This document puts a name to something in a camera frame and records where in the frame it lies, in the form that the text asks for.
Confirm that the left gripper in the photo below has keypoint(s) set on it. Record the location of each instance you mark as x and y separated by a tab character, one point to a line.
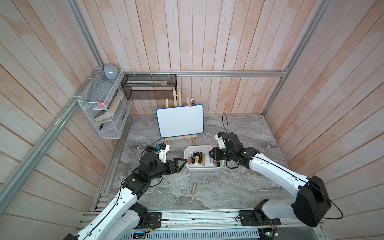
170	170

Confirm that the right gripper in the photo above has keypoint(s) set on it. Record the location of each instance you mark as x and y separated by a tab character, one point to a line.
216	153

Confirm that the beige lipstick tube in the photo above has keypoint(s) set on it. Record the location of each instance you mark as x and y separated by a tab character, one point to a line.
203	159

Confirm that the black lipstick gold band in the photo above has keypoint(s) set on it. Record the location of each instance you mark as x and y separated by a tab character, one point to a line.
200	157

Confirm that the white storage box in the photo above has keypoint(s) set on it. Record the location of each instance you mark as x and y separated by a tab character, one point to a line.
209	162

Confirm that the gold black square lipstick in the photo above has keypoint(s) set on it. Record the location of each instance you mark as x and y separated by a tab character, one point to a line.
197	157

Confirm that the black lipstick tube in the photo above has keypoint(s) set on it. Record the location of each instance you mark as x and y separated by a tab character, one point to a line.
193	158

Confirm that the gold lipstick tube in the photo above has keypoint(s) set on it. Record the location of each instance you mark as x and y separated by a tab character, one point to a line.
193	191

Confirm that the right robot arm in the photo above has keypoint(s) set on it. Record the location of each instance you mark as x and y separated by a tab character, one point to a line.
311	202

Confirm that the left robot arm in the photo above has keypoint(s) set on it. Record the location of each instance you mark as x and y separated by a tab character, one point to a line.
124	213

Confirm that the blue framed whiteboard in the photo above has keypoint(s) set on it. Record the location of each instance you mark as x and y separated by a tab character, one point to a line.
180	121

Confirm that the metal binder clip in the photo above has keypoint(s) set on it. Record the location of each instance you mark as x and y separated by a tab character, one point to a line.
193	103

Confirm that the black mesh basket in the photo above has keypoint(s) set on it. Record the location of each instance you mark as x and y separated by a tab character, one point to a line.
149	87

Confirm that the pink item on shelf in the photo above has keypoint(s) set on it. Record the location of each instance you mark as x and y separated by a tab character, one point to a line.
100	104

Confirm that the grey round speaker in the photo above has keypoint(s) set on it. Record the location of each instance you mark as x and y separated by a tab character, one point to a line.
111	72

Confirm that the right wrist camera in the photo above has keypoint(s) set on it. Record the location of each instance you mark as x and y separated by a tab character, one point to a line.
221	141

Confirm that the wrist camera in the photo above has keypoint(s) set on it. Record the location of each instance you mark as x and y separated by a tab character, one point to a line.
161	151
221	141

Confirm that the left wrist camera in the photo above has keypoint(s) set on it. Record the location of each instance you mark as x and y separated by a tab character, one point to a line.
161	151

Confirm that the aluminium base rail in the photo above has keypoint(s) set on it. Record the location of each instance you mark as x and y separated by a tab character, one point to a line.
224	224

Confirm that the white wire shelf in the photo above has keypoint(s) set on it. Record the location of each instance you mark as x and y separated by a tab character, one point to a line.
100	89

